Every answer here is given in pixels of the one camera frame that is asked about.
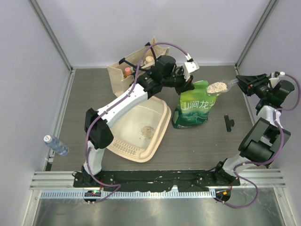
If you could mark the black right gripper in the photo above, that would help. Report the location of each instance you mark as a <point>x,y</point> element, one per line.
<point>246,82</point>

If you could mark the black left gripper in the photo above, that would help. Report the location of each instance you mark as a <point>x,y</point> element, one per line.
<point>185,85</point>

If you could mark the green litter bag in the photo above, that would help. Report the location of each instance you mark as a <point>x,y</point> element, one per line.
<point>193,107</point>

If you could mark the clear plastic scoop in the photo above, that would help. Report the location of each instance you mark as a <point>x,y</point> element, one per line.
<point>221,87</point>

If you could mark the black bag clip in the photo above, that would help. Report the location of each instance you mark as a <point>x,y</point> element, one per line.
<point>229,123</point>

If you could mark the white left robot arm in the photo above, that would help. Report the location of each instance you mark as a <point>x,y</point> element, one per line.
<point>98,123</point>

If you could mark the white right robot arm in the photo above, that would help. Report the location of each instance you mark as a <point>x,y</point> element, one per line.
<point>267,137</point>

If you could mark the cat litter pile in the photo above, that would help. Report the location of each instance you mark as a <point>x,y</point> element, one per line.
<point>147,132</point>

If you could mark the cream plastic litter box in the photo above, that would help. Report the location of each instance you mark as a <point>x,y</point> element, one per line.
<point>128,141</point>

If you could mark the beige capped bottle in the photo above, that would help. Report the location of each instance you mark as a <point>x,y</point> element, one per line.
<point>148,59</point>

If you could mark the pink capped bottle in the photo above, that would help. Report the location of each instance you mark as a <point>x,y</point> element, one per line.
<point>127,72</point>

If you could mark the beige canvas tote bag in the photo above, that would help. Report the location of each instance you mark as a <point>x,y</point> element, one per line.
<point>119,83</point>

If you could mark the clear water bottle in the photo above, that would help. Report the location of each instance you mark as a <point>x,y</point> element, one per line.
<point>55,144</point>

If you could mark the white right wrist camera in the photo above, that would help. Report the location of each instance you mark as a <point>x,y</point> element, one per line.
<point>274,78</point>

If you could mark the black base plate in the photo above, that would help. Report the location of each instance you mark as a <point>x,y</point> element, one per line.
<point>152,180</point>

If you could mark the perforated cable duct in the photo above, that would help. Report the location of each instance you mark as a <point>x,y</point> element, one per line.
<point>94,194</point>

